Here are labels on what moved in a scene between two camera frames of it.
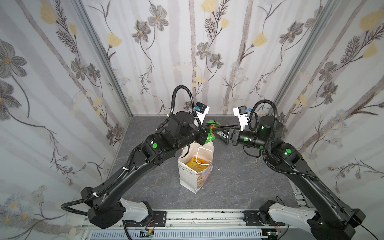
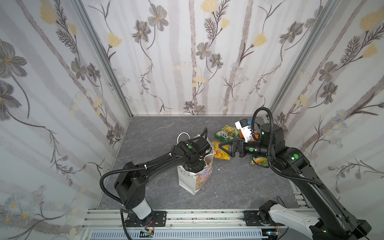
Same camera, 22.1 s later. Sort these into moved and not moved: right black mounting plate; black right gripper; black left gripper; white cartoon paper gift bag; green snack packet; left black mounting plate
Moved: green snack packet; black right gripper; black left gripper
Not moved: right black mounting plate; left black mounting plate; white cartoon paper gift bag
